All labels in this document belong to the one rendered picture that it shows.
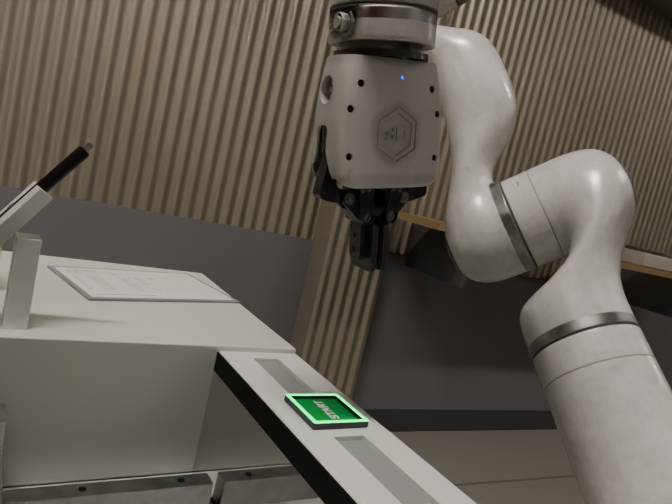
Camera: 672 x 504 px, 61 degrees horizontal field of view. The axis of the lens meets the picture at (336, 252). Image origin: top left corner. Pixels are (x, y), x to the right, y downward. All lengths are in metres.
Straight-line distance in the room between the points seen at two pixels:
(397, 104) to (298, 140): 1.95
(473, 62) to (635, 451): 0.50
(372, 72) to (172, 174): 1.85
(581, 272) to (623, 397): 0.14
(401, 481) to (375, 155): 0.25
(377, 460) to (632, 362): 0.29
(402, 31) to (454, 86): 0.37
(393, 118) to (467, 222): 0.30
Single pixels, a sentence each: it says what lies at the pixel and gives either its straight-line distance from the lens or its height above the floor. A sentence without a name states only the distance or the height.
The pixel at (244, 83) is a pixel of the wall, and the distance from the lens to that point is 2.31.
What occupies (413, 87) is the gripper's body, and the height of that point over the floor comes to 1.24.
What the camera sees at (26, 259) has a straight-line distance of 0.58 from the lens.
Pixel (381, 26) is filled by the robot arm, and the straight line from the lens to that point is 0.44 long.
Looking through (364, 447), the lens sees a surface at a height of 0.96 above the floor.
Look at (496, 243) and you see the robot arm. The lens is 0.72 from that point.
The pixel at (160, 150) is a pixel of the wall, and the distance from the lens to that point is 2.23.
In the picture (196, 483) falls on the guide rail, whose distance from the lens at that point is 0.60.
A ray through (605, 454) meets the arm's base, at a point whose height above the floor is 0.97.
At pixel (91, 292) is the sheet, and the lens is 0.73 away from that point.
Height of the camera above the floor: 1.16
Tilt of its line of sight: 7 degrees down
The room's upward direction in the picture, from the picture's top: 13 degrees clockwise
